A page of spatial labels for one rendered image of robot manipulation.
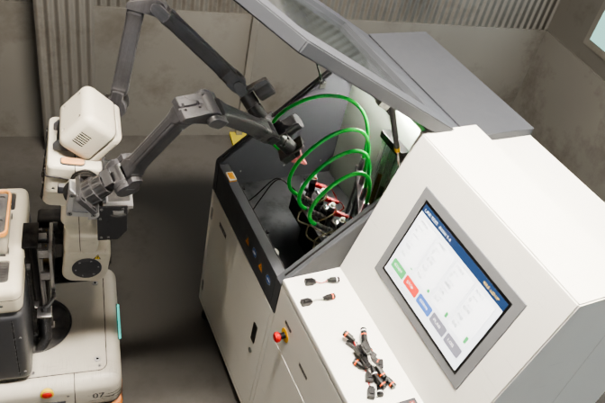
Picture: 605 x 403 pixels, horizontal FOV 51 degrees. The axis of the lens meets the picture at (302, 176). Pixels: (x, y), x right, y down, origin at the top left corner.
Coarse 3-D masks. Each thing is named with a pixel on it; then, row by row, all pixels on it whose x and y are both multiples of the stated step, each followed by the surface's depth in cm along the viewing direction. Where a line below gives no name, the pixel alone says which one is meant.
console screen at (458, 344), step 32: (416, 224) 192; (448, 224) 182; (384, 256) 203; (416, 256) 191; (448, 256) 181; (480, 256) 172; (416, 288) 191; (448, 288) 180; (480, 288) 171; (512, 288) 163; (416, 320) 190; (448, 320) 179; (480, 320) 170; (512, 320) 162; (448, 352) 179; (480, 352) 170
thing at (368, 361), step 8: (360, 328) 200; (344, 336) 196; (352, 336) 196; (352, 344) 196; (368, 344) 195; (360, 352) 192; (368, 352) 191; (360, 360) 191; (368, 360) 191; (376, 360) 192; (360, 368) 190; (368, 368) 189; (376, 368) 188; (368, 376) 187; (376, 376) 187; (384, 376) 186; (368, 384) 187; (384, 384) 184; (392, 384) 187; (368, 392) 183
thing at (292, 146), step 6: (288, 138) 226; (300, 138) 230; (288, 144) 226; (294, 144) 228; (300, 144) 228; (282, 150) 228; (288, 150) 227; (294, 150) 228; (282, 156) 231; (288, 156) 228; (282, 162) 230
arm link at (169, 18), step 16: (160, 16) 213; (176, 16) 217; (176, 32) 219; (192, 32) 220; (192, 48) 222; (208, 48) 222; (208, 64) 224; (224, 64) 225; (224, 80) 227; (240, 80) 227
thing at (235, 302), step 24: (216, 216) 271; (216, 240) 276; (216, 264) 281; (240, 264) 251; (216, 288) 286; (240, 288) 255; (216, 312) 291; (240, 312) 259; (264, 312) 234; (240, 336) 263; (264, 336) 238; (240, 360) 267; (240, 384) 271
